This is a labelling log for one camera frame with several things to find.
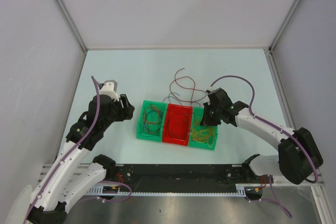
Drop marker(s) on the left green plastic bin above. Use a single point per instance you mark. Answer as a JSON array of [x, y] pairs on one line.
[[151, 121]]

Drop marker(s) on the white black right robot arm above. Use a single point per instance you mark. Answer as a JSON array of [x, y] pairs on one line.
[[298, 155]]

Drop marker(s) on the green plastic bin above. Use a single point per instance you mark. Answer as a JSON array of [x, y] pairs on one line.
[[151, 121], [204, 137]]

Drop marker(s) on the red plastic bin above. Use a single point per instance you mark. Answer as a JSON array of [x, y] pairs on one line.
[[177, 125]]

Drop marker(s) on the right green plastic bin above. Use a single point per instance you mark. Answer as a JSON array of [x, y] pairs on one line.
[[204, 137]]

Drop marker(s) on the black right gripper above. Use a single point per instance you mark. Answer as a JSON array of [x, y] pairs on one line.
[[206, 120]]

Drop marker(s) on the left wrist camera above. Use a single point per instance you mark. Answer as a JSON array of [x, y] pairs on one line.
[[109, 88]]

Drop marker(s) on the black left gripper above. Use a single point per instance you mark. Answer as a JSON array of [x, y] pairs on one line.
[[126, 112]]

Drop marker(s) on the slotted cable duct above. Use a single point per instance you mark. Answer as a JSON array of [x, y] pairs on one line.
[[230, 191]]

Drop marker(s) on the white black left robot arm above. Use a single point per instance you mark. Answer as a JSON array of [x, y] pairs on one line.
[[56, 194]]

